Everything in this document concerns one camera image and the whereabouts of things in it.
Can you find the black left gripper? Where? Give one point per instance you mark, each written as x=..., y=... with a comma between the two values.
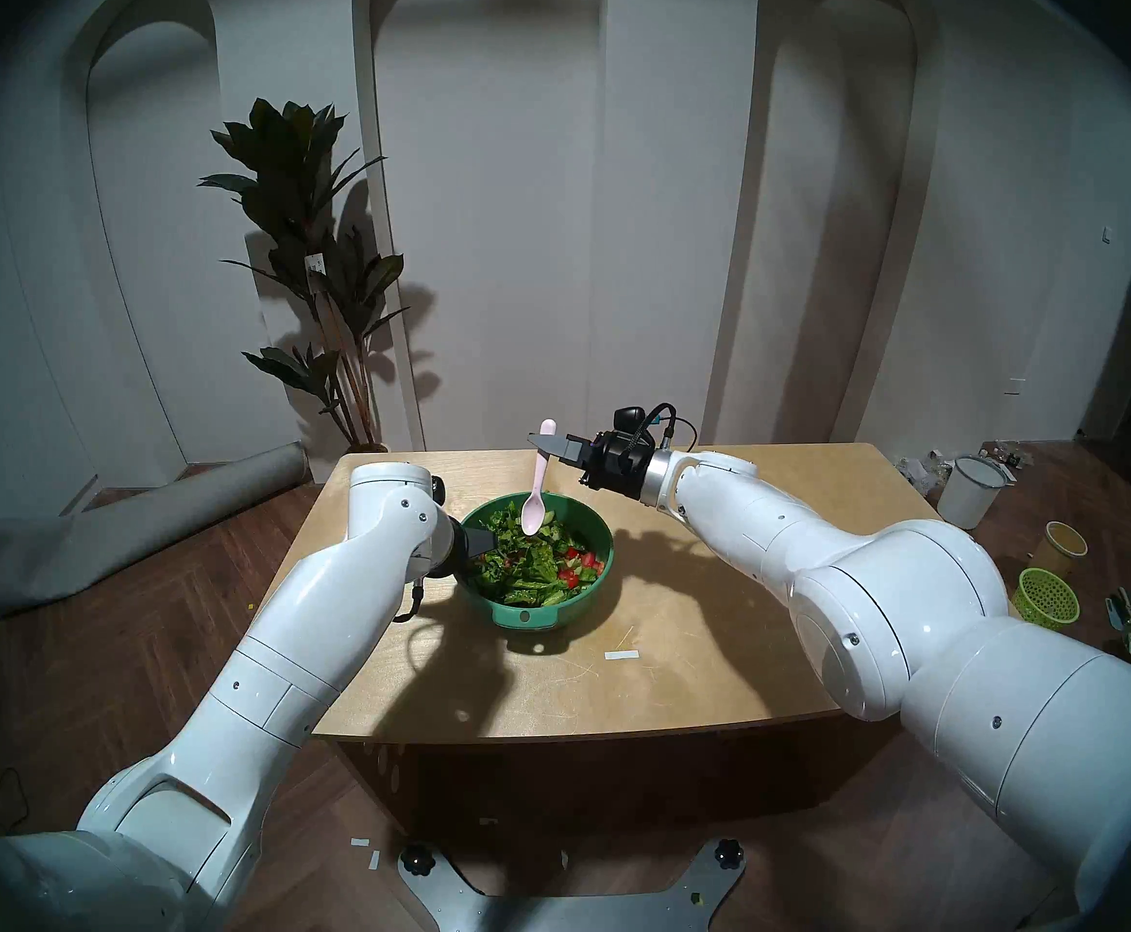
x=454, y=549

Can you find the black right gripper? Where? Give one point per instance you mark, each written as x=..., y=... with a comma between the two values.
x=616, y=464

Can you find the chopped vegetable salad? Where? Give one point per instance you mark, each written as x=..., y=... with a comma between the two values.
x=526, y=571

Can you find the pale pink plastic spoon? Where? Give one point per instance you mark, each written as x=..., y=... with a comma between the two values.
x=532, y=513

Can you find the green salad bowl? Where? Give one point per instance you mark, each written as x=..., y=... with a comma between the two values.
x=536, y=617

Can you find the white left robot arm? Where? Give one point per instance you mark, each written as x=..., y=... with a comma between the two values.
x=274, y=668

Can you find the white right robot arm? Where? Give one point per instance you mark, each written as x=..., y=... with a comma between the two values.
x=915, y=629

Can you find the black base knob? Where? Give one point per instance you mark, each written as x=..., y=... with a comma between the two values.
x=417, y=860
x=728, y=853

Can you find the pale clutter pile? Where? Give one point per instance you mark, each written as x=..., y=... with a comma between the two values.
x=925, y=474

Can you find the rolled grey mat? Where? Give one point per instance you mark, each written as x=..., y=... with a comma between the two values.
x=118, y=532

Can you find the tall dark green plant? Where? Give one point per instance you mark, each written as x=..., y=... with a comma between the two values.
x=293, y=183

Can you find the white bucket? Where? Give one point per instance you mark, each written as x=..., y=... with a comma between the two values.
x=968, y=498

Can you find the dark clutter pile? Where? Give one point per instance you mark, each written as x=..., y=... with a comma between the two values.
x=1007, y=454

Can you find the tan paper cup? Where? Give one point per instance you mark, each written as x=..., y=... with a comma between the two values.
x=1061, y=547

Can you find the green mesh basket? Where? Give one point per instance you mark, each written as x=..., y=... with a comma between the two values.
x=1051, y=595

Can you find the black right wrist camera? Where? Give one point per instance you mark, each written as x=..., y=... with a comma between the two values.
x=628, y=420

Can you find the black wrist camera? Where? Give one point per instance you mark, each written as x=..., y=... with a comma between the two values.
x=628, y=420
x=441, y=490

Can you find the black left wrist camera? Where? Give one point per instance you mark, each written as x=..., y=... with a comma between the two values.
x=441, y=490

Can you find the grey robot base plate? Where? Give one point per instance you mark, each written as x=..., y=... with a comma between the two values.
x=565, y=911

